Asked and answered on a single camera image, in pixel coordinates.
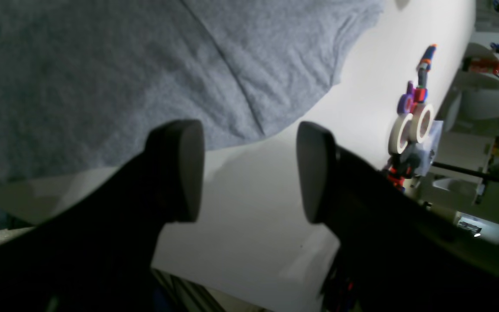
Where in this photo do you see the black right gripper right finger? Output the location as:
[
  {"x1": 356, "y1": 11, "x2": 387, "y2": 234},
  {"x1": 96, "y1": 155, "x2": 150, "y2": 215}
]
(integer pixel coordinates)
[{"x1": 296, "y1": 122, "x2": 499, "y2": 312}]

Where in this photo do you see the grey T-shirt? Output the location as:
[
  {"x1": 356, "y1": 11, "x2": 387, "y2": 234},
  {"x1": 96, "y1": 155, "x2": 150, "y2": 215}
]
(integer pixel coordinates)
[{"x1": 0, "y1": 0, "x2": 385, "y2": 186}]

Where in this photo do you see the white tape roll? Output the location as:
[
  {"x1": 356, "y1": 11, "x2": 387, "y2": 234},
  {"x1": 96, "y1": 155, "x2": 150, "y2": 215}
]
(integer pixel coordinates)
[
  {"x1": 409, "y1": 104, "x2": 434, "y2": 143},
  {"x1": 388, "y1": 114, "x2": 413, "y2": 154}
]

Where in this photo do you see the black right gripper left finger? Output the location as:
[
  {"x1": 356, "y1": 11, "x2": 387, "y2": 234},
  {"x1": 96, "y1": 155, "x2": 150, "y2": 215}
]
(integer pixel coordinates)
[{"x1": 0, "y1": 119, "x2": 205, "y2": 312}]

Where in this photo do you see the orange blue tool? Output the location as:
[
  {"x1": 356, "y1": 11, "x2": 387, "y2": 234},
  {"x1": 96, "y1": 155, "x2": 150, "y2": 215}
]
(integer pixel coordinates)
[{"x1": 416, "y1": 44, "x2": 437, "y2": 72}]

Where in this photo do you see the purple tape roll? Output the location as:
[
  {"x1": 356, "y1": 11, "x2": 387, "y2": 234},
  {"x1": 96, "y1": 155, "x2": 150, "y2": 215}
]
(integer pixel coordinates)
[{"x1": 397, "y1": 81, "x2": 415, "y2": 114}]

